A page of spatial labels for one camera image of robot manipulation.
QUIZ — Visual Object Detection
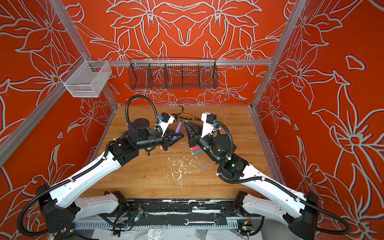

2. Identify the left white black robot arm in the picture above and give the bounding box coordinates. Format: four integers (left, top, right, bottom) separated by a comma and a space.
17, 113, 184, 240

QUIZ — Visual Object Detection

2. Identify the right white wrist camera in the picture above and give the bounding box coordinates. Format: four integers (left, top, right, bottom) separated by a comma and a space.
201, 112, 217, 138

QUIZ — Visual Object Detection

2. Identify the clear plastic wall bin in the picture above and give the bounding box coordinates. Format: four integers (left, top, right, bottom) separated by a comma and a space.
60, 61, 112, 98

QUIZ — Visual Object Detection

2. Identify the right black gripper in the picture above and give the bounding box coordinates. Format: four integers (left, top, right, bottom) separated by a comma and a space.
184, 119, 224, 166

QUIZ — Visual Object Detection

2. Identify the purple marker pen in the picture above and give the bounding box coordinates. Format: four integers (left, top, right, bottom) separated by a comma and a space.
172, 121, 182, 141

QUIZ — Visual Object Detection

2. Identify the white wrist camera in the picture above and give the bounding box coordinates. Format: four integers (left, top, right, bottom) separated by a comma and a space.
201, 112, 217, 138
156, 112, 175, 137

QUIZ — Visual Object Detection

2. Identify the blue marker pen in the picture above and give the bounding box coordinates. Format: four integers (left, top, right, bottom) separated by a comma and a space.
192, 149, 203, 155

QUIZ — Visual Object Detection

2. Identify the clear pen cap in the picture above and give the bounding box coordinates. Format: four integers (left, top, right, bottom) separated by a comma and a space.
200, 162, 210, 172

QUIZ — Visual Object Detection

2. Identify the black wire wall basket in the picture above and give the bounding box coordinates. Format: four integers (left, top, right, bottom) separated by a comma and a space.
128, 57, 219, 90

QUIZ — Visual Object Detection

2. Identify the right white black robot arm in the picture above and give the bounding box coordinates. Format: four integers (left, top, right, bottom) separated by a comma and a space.
184, 120, 352, 240

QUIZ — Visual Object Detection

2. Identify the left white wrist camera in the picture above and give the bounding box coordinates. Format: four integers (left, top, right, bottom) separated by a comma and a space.
156, 112, 175, 137

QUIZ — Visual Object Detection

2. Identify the silver wrench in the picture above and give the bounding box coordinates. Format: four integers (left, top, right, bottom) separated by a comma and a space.
184, 219, 219, 226

